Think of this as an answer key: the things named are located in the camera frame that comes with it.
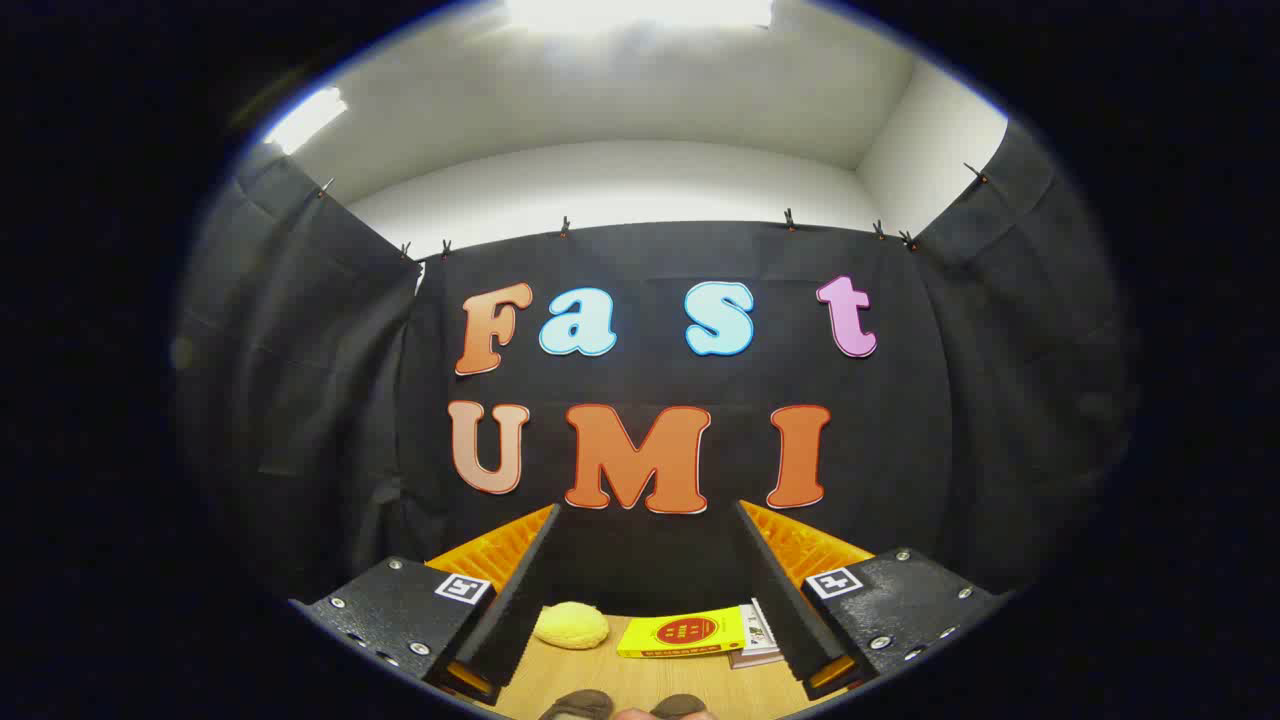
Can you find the large ceiling light panel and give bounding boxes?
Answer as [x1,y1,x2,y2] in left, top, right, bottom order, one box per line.
[505,0,776,31]

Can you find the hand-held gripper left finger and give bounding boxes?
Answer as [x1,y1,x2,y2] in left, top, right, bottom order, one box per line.
[288,503,563,707]

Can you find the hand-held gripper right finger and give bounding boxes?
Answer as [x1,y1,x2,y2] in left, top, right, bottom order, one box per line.
[735,498,1009,703]

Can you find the yellow book with red circle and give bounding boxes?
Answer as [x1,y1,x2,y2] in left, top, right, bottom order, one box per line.
[617,606,747,659]

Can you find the row of black cloth clips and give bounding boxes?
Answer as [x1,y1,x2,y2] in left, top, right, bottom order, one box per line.
[318,160,991,261]

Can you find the small ceiling light panel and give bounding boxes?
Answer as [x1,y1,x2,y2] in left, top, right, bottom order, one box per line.
[262,87,349,156]

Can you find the yellow bread-shaped plush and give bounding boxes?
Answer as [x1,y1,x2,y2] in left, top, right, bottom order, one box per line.
[533,601,611,651]

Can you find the white illustrated book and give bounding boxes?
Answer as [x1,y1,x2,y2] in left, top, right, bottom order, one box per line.
[740,598,783,651]

